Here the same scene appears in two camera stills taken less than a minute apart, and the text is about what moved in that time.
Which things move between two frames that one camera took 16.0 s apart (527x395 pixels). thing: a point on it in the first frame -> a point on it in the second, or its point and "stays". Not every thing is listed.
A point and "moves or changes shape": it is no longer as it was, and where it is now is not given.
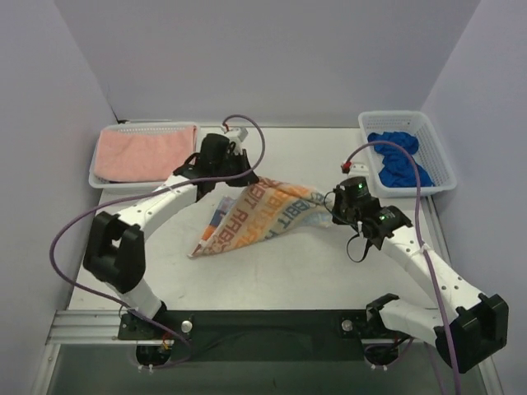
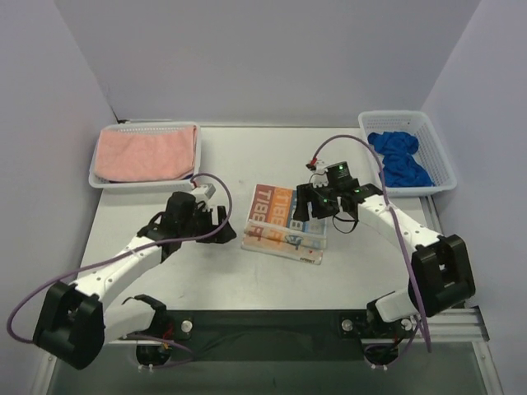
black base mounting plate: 261,336 stays
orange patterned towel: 265,209 moves or changes shape
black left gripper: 240,165 -> 212,225
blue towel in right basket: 398,170 stays
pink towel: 142,153 stays
